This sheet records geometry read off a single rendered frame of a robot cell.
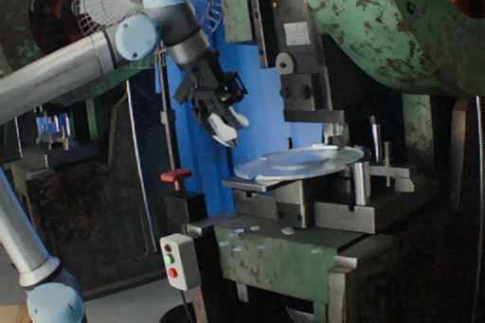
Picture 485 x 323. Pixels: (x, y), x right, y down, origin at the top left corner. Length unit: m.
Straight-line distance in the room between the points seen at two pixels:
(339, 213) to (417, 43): 0.51
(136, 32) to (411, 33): 0.43
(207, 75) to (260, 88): 2.14
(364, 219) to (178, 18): 0.55
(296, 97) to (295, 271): 0.38
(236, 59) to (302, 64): 2.02
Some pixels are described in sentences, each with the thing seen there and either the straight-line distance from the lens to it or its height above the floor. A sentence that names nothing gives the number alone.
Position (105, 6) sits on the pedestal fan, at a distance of 2.17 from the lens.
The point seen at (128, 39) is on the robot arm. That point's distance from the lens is 0.97.
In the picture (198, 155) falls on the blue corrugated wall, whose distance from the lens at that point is 3.84.
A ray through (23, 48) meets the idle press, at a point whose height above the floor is 1.20.
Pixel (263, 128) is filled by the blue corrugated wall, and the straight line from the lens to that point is 3.33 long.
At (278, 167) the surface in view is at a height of 0.79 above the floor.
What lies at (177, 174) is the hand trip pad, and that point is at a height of 0.76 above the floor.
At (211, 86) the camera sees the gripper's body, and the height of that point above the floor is 0.99.
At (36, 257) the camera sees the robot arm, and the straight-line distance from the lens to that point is 1.17.
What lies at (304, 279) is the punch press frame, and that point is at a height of 0.55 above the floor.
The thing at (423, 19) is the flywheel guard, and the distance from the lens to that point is 0.99.
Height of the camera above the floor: 1.07
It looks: 9 degrees down
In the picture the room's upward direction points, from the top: 7 degrees counter-clockwise
